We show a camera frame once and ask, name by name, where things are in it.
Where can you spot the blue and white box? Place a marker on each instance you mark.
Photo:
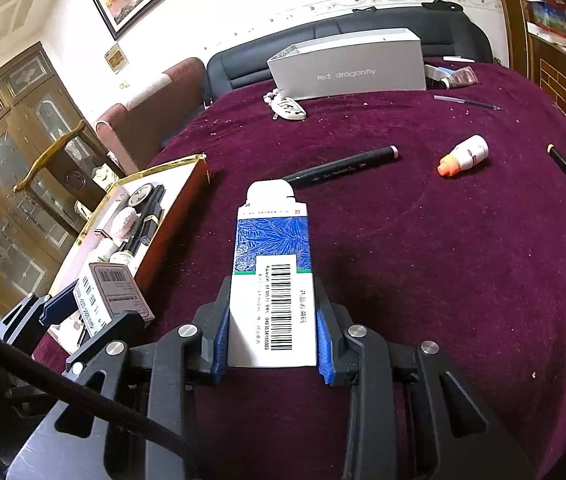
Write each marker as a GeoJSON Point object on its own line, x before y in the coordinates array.
{"type": "Point", "coordinates": [273, 260]}

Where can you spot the thin dark pen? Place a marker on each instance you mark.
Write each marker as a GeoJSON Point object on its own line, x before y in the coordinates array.
{"type": "Point", "coordinates": [465, 102]}

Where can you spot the grey shoe box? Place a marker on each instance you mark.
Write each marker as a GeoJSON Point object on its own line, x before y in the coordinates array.
{"type": "Point", "coordinates": [348, 67]}

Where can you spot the yellow wall plaque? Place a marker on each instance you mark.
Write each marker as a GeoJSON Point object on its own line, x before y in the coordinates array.
{"type": "Point", "coordinates": [115, 57]}

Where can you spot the grey tape roll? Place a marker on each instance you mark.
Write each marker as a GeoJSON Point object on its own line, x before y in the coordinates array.
{"type": "Point", "coordinates": [140, 195]}

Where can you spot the gold-rimmed white box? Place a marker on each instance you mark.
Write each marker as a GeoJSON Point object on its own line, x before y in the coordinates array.
{"type": "Point", "coordinates": [173, 225]}

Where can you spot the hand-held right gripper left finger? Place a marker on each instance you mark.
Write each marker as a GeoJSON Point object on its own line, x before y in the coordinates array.
{"type": "Point", "coordinates": [220, 340]}

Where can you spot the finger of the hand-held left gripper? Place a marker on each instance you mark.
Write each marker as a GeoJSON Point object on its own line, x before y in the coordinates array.
{"type": "Point", "coordinates": [123, 325]}
{"type": "Point", "coordinates": [58, 302]}

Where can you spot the small white barcode box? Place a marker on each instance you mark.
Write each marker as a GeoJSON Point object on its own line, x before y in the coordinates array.
{"type": "Point", "coordinates": [108, 290]}

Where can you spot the black box red label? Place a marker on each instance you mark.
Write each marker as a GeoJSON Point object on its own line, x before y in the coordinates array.
{"type": "Point", "coordinates": [103, 233]}

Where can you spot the wooden shelf cabinet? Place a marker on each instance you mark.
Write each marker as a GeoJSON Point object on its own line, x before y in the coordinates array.
{"type": "Point", "coordinates": [563, 90]}

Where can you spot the black marker pink cap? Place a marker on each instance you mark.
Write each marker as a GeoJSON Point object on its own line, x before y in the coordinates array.
{"type": "Point", "coordinates": [343, 165]}

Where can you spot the clear plastic packet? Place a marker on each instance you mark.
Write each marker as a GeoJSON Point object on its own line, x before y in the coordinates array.
{"type": "Point", "coordinates": [460, 77]}

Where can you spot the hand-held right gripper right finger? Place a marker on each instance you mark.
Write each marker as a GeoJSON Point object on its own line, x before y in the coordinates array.
{"type": "Point", "coordinates": [324, 345]}

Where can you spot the black leather sofa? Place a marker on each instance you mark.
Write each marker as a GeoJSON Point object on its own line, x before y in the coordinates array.
{"type": "Point", "coordinates": [243, 67]}

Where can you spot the wooden chair gold backrest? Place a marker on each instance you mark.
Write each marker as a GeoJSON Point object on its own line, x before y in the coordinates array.
{"type": "Point", "coordinates": [53, 152]}

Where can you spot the pink fluffy ball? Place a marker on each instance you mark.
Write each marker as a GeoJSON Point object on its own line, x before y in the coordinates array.
{"type": "Point", "coordinates": [125, 222]}

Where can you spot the white bottle orange cap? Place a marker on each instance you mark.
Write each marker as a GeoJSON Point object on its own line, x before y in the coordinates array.
{"type": "Point", "coordinates": [465, 157]}

